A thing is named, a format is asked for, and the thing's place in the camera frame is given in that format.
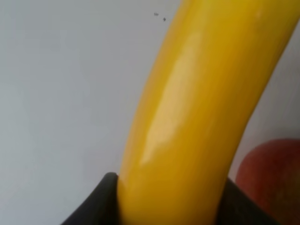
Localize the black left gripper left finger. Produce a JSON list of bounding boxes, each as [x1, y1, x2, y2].
[[62, 172, 120, 225]]

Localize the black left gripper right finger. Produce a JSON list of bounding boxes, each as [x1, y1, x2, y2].
[[216, 179, 279, 225]]

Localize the yellow banana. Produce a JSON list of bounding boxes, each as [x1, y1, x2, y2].
[[117, 0, 300, 225]]

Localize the red apple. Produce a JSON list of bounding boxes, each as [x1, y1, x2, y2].
[[235, 139, 300, 225]]

